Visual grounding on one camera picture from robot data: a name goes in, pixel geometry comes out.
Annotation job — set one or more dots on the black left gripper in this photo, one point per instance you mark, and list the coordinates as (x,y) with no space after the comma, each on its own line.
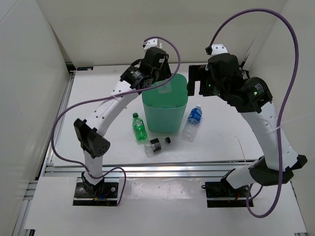
(165,73)

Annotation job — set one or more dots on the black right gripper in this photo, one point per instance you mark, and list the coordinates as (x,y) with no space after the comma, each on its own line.
(197,73)

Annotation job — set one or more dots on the clear unlabelled plastic bottle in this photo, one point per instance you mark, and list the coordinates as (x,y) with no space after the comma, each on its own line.
(165,87)

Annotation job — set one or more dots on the dark blue label bottle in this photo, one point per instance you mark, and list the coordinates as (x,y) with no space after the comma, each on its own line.
(192,124)

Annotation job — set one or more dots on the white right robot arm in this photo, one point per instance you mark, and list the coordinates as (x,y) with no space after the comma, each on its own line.
(254,102)

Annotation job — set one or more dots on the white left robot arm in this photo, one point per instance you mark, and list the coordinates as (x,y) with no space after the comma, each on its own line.
(90,131)

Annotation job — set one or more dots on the green plastic bin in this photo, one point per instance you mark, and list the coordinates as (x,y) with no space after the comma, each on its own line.
(165,107)

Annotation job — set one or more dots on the green soda bottle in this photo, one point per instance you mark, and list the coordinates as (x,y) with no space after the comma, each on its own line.
(138,127)

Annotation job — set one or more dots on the blue table corner sticker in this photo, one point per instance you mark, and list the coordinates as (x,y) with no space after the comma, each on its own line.
(85,68)

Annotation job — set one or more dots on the black label small bottle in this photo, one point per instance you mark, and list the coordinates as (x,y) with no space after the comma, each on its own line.
(157,145)

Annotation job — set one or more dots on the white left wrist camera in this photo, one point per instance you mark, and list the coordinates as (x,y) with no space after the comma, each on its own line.
(151,43)

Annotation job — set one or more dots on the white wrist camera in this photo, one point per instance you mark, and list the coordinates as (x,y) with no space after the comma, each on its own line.
(151,43)
(216,49)

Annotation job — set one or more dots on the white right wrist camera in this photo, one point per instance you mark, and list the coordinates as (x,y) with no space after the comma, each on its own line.
(216,49)

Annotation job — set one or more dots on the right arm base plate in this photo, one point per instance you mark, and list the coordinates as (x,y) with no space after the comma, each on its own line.
(219,197)

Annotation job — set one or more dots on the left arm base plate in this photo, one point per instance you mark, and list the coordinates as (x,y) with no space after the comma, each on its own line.
(103,195)

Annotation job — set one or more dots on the aluminium table frame rail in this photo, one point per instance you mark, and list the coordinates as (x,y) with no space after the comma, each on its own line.
(163,194)

